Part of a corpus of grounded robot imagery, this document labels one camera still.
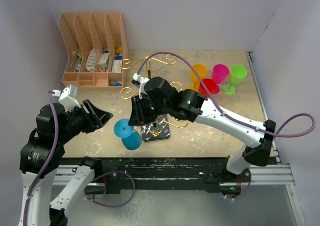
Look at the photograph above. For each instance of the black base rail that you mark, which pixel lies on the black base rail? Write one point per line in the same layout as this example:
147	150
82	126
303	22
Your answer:
187	173

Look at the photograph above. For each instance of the white red medicine box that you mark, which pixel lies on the white red medicine box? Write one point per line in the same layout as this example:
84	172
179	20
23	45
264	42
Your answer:
103	61

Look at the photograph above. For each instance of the white blue labelled box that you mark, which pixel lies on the white blue labelled box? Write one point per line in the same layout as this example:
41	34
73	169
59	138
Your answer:
117	64

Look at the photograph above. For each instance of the yellow round object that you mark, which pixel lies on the yellow round object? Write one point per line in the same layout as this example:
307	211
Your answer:
119	49

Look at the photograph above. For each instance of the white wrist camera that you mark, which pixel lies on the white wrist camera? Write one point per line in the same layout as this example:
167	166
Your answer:
140	81
67	97

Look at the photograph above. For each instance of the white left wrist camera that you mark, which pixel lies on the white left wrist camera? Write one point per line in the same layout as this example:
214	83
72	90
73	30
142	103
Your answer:
67	97

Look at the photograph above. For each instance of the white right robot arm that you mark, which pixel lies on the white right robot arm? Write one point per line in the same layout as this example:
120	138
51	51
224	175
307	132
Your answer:
156	97

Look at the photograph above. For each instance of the green plastic wine glass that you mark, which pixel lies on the green plastic wine glass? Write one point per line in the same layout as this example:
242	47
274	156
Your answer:
236	76

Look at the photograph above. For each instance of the blue plastic wine glass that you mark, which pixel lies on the blue plastic wine glass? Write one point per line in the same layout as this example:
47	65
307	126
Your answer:
130	138

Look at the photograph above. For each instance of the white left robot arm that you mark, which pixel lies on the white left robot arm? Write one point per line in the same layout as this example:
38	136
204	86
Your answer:
40	159

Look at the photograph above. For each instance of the grey blue small bottle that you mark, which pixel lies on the grey blue small bottle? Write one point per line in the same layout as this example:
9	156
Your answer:
114	83

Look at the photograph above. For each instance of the white printed label packet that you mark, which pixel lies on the white printed label packet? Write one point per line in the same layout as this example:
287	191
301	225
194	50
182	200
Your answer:
91	61

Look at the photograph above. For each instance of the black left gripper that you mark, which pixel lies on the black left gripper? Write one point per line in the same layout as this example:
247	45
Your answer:
95	118

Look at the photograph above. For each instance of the red plastic wine glass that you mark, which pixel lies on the red plastic wine glass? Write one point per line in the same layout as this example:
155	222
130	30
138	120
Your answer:
210	84

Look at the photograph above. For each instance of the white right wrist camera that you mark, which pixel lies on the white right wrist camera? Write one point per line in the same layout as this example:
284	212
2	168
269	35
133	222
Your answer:
140	81

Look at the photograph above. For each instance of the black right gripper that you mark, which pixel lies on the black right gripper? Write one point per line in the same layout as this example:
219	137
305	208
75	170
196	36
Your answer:
138	117

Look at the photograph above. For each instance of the peach plastic desk organizer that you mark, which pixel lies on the peach plastic desk organizer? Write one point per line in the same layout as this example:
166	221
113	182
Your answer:
82	32

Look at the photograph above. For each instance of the orange plastic wine glass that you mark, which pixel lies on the orange plastic wine glass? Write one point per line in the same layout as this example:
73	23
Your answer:
199	69

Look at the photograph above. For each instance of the pink plastic wine glass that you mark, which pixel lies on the pink plastic wine glass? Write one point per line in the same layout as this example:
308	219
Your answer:
219	74

